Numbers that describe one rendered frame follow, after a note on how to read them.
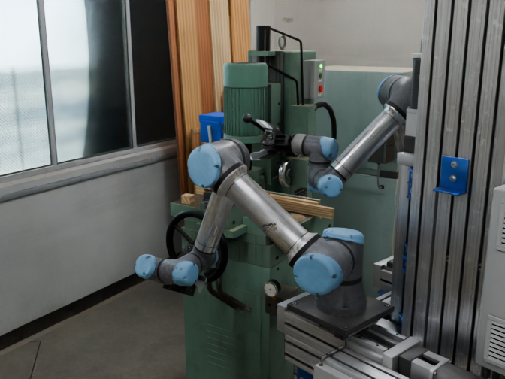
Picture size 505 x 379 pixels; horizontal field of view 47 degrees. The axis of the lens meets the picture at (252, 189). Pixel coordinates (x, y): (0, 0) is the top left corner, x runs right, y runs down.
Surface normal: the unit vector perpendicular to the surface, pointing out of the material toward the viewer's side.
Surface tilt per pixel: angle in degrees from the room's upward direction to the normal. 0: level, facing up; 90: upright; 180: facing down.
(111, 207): 90
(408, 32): 90
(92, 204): 90
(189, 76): 87
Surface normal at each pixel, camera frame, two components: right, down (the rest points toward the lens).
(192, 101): 0.83, 0.08
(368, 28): -0.54, 0.22
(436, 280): -0.74, 0.17
